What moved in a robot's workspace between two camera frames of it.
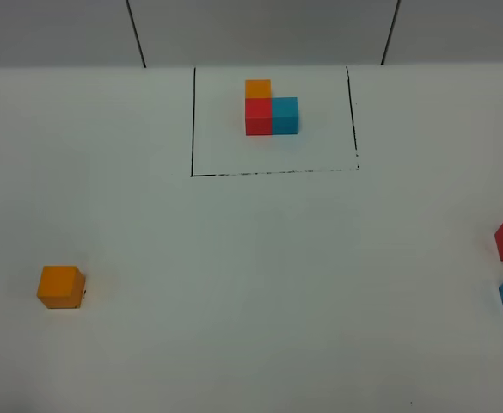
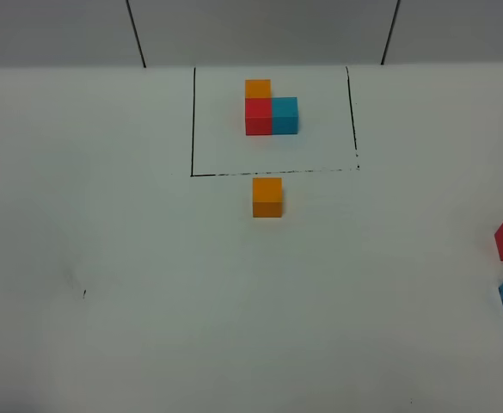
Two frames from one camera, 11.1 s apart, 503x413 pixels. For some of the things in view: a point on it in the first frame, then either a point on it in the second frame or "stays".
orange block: x=61 y=286 -> x=267 y=197
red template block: x=258 y=116 stays
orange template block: x=257 y=88 stays
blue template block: x=285 y=115 stays
